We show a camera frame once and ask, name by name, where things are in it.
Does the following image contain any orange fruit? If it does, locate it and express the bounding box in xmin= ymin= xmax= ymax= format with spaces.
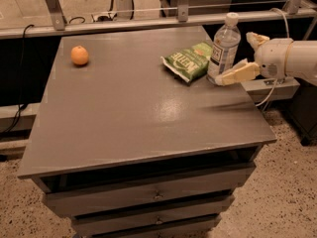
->
xmin=70 ymin=46 xmax=89 ymax=65

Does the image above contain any bottom grey drawer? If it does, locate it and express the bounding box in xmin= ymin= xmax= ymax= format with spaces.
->
xmin=90 ymin=214 xmax=223 ymax=238

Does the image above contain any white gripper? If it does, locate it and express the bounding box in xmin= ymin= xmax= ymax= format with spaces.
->
xmin=215 ymin=32 xmax=293 ymax=86

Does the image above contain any grey drawer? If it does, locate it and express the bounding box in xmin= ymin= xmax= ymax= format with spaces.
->
xmin=90 ymin=214 xmax=223 ymax=238
xmin=44 ymin=162 xmax=256 ymax=217
xmin=72 ymin=191 xmax=234 ymax=238

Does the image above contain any middle grey drawer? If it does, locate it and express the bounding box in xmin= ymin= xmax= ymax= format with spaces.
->
xmin=72 ymin=191 xmax=234 ymax=238

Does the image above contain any black cable on left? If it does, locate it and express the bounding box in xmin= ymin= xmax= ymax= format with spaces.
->
xmin=0 ymin=24 xmax=36 ymax=135

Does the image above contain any grey drawer cabinet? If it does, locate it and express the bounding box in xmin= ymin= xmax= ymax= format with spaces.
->
xmin=17 ymin=25 xmax=277 ymax=238

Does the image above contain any white cable on right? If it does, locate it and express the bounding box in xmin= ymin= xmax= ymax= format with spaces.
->
xmin=256 ymin=7 xmax=291 ymax=108

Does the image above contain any white power strip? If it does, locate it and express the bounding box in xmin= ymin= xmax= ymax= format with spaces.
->
xmin=91 ymin=12 xmax=117 ymax=22

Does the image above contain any clear plastic water bottle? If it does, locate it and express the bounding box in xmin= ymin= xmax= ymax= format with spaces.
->
xmin=207 ymin=12 xmax=241 ymax=83

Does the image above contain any green jalapeno chip bag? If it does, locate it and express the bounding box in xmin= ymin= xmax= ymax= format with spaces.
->
xmin=161 ymin=42 xmax=213 ymax=83

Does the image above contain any metal railing frame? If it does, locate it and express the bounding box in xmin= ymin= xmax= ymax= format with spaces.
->
xmin=0 ymin=7 xmax=316 ymax=40

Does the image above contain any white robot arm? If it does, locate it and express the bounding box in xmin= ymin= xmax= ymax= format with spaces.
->
xmin=215 ymin=32 xmax=317 ymax=85

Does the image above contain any top grey drawer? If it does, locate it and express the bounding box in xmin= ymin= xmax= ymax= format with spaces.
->
xmin=44 ymin=162 xmax=256 ymax=217

